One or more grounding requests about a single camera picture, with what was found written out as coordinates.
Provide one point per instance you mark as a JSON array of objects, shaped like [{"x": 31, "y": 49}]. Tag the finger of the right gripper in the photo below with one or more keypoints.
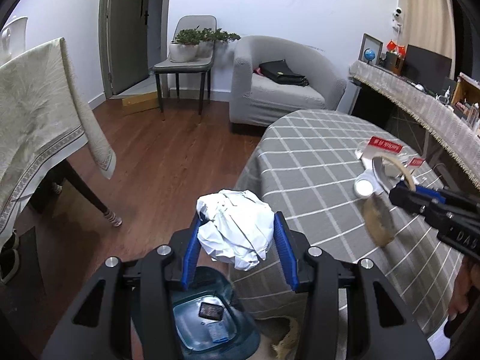
[{"x": 431, "y": 194}]

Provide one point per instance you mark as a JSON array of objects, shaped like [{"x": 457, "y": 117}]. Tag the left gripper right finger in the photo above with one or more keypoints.
[{"x": 379, "y": 325}]

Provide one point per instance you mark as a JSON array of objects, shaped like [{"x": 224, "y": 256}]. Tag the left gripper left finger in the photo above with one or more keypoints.
[{"x": 97, "y": 324}]

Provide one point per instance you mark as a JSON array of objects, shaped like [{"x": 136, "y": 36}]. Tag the large white paper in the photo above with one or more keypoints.
[{"x": 237, "y": 228}]

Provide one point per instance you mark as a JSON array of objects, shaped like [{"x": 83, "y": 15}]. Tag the black glossy package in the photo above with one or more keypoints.
[{"x": 209, "y": 311}]

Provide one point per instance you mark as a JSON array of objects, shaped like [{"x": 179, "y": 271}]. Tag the blue cartoon tissue pack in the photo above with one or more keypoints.
[{"x": 218, "y": 332}]

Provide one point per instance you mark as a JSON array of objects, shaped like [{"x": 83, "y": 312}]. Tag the dark teal trash bin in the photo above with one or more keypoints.
[{"x": 211, "y": 322}]

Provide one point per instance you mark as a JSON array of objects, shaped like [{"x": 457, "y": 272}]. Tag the right hand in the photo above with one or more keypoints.
[{"x": 467, "y": 278}]

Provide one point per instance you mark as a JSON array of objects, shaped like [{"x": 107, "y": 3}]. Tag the red SanDisk card package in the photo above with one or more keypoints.
[{"x": 379, "y": 146}]

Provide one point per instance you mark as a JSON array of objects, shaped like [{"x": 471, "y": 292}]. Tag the beige fringed sideboard cloth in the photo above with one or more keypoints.
[{"x": 453, "y": 134}]

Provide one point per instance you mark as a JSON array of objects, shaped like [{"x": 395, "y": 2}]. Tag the grey checked tablecloth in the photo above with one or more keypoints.
[{"x": 305, "y": 166}]

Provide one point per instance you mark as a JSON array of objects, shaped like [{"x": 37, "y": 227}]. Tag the black monitor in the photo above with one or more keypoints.
[{"x": 427, "y": 68}]

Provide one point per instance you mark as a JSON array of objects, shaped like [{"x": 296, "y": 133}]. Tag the small blue globe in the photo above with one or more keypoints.
[{"x": 369, "y": 55}]

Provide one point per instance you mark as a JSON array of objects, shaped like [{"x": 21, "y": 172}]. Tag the dark wooden table leg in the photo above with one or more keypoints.
[{"x": 78, "y": 183}]

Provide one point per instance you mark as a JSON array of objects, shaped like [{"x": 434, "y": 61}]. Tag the framed picture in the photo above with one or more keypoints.
[{"x": 373, "y": 43}]

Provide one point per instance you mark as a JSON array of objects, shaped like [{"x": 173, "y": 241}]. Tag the black handbag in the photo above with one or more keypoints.
[{"x": 280, "y": 73}]

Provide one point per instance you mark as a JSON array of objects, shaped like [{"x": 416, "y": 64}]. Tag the grey armchair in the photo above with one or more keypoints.
[{"x": 257, "y": 100}]

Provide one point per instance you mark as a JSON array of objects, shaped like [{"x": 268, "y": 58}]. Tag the beige tablecloth left table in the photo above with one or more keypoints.
[{"x": 41, "y": 115}]

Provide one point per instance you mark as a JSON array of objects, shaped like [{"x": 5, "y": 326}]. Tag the white potted plant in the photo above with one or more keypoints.
[{"x": 184, "y": 45}]

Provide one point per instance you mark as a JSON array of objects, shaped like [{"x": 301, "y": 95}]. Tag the grey dining chair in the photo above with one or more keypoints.
[{"x": 201, "y": 66}]

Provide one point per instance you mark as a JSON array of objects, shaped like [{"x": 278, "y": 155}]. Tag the white kettle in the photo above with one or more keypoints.
[{"x": 13, "y": 39}]

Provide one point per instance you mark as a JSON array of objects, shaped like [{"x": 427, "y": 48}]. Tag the dark green door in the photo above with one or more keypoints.
[{"x": 129, "y": 38}]

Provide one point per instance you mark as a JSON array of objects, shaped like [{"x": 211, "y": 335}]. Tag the white security camera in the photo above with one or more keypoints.
[{"x": 397, "y": 19}]

